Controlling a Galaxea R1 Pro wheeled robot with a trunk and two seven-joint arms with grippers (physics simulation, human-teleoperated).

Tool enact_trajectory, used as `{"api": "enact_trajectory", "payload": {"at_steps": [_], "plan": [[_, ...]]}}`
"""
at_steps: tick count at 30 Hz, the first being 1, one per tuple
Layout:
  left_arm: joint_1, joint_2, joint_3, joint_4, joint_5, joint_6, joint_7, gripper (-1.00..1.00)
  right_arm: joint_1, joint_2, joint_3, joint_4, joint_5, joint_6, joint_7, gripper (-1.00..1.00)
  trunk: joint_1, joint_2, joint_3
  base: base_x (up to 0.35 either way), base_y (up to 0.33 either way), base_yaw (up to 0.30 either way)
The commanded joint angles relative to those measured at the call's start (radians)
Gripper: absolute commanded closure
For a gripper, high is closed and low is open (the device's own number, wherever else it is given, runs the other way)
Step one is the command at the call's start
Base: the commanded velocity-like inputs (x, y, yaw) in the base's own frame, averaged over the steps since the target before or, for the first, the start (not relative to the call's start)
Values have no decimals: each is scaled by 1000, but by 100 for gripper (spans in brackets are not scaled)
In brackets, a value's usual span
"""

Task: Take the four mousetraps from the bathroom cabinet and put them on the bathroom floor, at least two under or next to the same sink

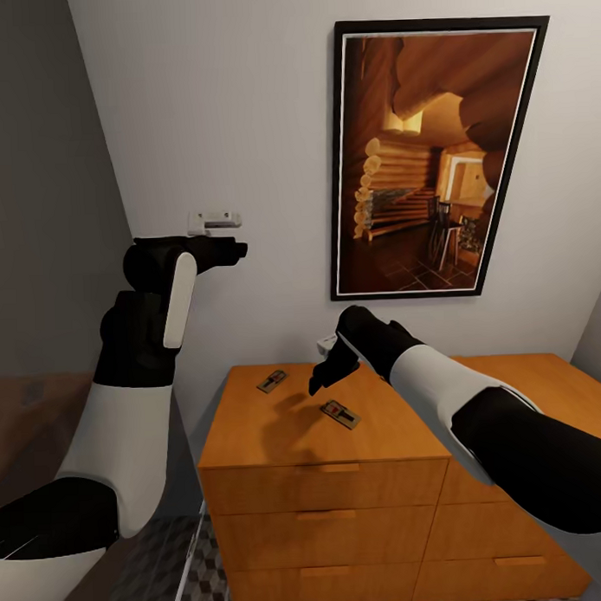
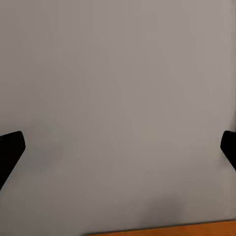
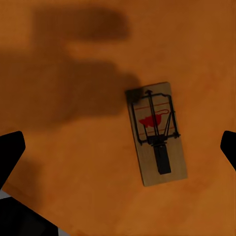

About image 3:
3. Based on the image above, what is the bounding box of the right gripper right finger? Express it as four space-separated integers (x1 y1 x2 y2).
220 131 236 170

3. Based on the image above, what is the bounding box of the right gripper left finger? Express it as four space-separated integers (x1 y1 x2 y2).
0 131 26 190

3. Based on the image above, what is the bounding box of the mousetrap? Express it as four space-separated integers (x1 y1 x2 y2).
125 82 188 187

